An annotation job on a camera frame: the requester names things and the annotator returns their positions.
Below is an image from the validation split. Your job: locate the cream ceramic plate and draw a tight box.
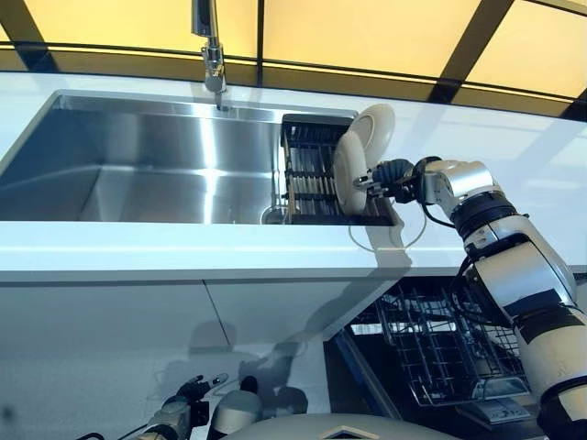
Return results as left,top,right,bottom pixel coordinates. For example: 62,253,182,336
350,104,396,165
333,131,371,215

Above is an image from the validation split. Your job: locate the robot left leg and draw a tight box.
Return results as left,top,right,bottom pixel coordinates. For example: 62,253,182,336
208,375,266,436

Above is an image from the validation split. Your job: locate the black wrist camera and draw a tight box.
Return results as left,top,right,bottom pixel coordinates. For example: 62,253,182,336
392,181,428,206
192,398,211,426

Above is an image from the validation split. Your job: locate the stainless steel sink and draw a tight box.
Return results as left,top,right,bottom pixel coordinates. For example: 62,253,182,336
0,90,398,226

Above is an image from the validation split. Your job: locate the dishwasher detergent dispenser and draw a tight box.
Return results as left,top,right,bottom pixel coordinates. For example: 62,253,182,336
476,398,529,424

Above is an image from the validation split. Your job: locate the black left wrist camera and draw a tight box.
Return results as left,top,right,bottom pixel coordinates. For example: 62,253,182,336
192,398,211,426

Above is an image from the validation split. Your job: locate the white cabinet door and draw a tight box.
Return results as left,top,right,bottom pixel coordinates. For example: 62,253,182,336
0,280,234,436
204,277,392,341

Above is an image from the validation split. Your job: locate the black window frame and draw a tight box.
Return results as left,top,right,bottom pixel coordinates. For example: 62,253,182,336
0,0,587,123

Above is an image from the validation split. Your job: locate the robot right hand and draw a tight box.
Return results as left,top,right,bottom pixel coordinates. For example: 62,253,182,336
352,159,416,198

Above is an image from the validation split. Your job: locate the robot leg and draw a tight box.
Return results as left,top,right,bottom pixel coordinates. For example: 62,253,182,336
270,387,309,419
208,375,266,436

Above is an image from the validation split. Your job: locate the robot right leg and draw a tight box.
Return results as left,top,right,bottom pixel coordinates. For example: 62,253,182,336
270,387,309,419

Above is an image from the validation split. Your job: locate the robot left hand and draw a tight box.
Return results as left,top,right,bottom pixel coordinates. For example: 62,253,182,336
176,373,229,401

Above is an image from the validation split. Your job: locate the wire dishwasher rack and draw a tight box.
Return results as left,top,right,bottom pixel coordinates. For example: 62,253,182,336
375,283,534,408

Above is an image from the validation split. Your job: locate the metal sink drain strainer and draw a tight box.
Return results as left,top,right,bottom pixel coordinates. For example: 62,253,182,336
260,204,289,226

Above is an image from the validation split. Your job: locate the chrome kitchen faucet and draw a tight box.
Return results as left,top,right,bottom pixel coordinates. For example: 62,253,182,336
191,0,229,112

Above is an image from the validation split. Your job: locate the black sink drying rack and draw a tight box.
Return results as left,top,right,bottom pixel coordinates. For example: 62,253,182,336
280,113,398,226

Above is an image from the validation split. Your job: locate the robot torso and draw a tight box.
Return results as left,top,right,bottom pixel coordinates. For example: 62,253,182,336
224,412,414,440

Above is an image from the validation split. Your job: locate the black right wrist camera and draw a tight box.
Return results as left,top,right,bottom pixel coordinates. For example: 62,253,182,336
392,181,428,206

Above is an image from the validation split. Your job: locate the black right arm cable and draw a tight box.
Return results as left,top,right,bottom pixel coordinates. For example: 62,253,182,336
419,158,519,331

